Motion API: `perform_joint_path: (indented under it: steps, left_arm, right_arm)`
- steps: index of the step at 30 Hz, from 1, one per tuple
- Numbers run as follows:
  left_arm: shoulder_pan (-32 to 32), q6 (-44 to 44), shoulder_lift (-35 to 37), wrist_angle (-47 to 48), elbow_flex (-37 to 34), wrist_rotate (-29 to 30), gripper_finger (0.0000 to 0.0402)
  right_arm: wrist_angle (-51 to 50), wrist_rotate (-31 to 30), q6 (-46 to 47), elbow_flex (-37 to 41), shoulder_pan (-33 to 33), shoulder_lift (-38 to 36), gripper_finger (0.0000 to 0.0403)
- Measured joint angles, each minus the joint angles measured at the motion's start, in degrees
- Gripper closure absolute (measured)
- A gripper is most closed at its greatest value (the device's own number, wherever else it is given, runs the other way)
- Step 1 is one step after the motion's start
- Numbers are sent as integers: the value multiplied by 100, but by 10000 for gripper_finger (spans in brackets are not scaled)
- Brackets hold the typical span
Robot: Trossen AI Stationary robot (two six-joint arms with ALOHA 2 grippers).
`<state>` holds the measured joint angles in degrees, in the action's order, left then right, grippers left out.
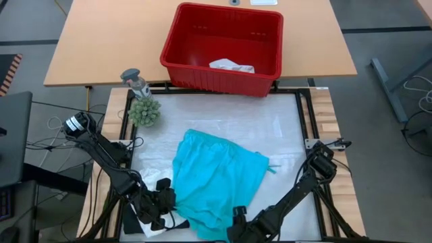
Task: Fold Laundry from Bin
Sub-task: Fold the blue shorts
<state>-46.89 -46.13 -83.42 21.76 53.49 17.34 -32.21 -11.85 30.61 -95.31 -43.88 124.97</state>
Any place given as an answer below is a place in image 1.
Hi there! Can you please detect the wooden desk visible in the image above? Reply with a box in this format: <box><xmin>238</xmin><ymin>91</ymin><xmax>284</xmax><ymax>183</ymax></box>
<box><xmin>414</xmin><ymin>0</ymin><xmax>432</xmax><ymax>26</ymax></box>
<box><xmin>43</xmin><ymin>0</ymin><xmax>358</xmax><ymax>88</ymax></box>

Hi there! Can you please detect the black t-shirt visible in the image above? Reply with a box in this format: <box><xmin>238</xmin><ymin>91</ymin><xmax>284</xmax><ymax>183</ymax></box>
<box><xmin>123</xmin><ymin>202</ymin><xmax>190</xmax><ymax>236</ymax></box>

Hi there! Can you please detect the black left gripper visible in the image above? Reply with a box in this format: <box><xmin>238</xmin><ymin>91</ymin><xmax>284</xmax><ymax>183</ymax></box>
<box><xmin>134</xmin><ymin>178</ymin><xmax>177</xmax><ymax>232</ymax></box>

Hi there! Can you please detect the green artificial plant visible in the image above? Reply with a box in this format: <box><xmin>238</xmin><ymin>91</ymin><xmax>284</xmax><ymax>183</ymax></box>
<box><xmin>127</xmin><ymin>97</ymin><xmax>162</xmax><ymax>128</ymax></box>

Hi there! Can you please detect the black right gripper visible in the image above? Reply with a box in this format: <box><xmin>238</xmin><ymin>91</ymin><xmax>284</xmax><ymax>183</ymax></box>
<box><xmin>226</xmin><ymin>205</ymin><xmax>271</xmax><ymax>243</ymax></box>

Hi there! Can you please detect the black keyboard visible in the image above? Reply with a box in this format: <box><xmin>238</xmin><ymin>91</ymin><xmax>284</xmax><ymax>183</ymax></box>
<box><xmin>0</xmin><ymin>187</ymin><xmax>14</xmax><ymax>222</ymax></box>

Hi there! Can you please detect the black aluminium table frame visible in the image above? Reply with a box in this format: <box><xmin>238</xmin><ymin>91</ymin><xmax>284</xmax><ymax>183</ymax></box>
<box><xmin>79</xmin><ymin>87</ymin><xmax>369</xmax><ymax>243</ymax></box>

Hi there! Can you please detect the thin white crumpled garment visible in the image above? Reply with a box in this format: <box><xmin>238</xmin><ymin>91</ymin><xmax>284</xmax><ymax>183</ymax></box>
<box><xmin>209</xmin><ymin>58</ymin><xmax>256</xmax><ymax>74</ymax></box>

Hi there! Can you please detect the black floor cable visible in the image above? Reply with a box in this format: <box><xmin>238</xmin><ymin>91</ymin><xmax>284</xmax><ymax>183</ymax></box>
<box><xmin>25</xmin><ymin>136</ymin><xmax>82</xmax><ymax>151</ymax></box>

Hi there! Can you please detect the black wire ring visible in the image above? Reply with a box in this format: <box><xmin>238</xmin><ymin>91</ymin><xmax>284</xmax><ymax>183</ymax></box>
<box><xmin>400</xmin><ymin>110</ymin><xmax>432</xmax><ymax>155</ymax></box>

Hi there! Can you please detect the white cable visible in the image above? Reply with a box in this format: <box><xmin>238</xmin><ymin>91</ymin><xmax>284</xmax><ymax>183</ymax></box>
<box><xmin>47</xmin><ymin>116</ymin><xmax>65</xmax><ymax>131</ymax></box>
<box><xmin>403</xmin><ymin>74</ymin><xmax>432</xmax><ymax>114</ymax></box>

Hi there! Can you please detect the hazard striped floor mat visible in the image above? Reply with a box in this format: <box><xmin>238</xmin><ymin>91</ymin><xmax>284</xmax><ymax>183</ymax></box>
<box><xmin>0</xmin><ymin>53</ymin><xmax>24</xmax><ymax>97</ymax></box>

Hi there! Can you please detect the red plastic laundry bin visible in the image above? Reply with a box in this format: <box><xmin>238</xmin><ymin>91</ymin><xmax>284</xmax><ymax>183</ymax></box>
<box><xmin>159</xmin><ymin>2</ymin><xmax>284</xmax><ymax>98</ymax></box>

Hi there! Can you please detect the teal garment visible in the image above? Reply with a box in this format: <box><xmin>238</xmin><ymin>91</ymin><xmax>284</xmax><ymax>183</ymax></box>
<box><xmin>171</xmin><ymin>128</ymin><xmax>277</xmax><ymax>241</ymax></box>

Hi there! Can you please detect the grey metal desk leg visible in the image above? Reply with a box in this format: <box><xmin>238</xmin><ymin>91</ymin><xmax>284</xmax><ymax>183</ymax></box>
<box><xmin>370</xmin><ymin>55</ymin><xmax>432</xmax><ymax>123</ymax></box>

